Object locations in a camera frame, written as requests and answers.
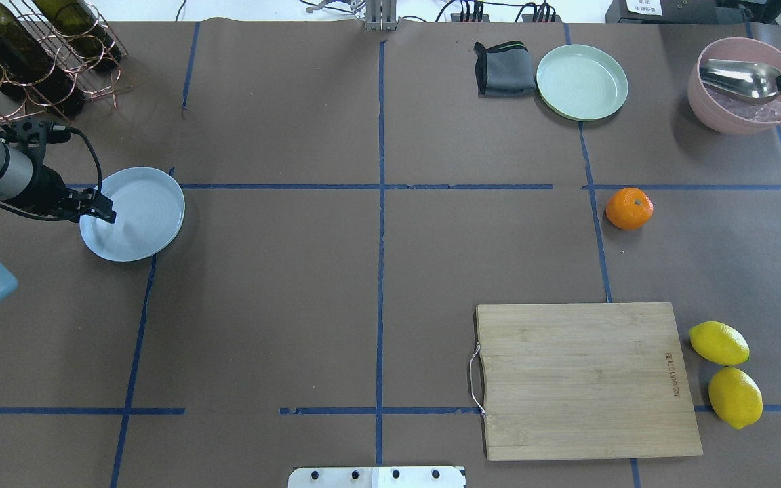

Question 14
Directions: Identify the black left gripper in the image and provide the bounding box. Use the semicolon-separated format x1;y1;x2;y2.
24;166;117;224

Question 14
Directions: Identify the light blue plate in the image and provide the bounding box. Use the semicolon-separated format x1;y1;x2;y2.
79;167;186;262

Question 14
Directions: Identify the orange fruit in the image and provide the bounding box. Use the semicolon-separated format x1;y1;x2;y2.
605;186;654;230

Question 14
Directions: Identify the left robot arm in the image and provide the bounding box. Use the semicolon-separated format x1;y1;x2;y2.
0;119;117;303

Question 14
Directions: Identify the light green plate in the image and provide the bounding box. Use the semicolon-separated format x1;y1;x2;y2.
536;44;629;123

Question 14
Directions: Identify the metal ice scoop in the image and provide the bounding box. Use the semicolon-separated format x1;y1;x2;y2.
698;59;781;103

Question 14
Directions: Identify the pink bowl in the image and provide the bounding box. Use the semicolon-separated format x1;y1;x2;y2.
686;37;781;135

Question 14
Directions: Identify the clear ice cubes pile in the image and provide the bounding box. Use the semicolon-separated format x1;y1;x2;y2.
704;86;781;123

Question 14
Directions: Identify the dark wine bottle right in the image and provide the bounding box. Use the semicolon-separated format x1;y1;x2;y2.
34;1;122;73

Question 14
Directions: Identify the dark wine bottle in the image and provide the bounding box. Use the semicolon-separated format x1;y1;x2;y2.
34;1;122;73
0;3;85;118

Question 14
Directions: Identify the dark wine bottle left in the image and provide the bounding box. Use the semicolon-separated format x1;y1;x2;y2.
0;3;85;118

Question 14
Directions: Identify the upper yellow lemon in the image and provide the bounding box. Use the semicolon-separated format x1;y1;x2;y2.
689;321;750;367

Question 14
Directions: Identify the yellow lemon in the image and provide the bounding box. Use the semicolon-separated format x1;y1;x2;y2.
689;321;750;367
708;367;763;430

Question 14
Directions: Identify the grey folded cloth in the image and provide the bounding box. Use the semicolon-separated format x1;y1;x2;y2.
473;41;536;98

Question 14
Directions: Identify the lower yellow lemon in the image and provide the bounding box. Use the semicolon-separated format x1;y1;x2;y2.
708;367;763;430

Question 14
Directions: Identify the bamboo cutting board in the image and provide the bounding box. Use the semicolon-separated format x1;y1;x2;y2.
473;302;703;462

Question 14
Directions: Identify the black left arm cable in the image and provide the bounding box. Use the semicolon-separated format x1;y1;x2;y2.
0;125;104;221

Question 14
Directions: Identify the copper wire wine rack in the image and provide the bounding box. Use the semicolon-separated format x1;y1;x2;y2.
0;1;134;123

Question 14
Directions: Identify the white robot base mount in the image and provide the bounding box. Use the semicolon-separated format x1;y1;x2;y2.
287;466;467;487

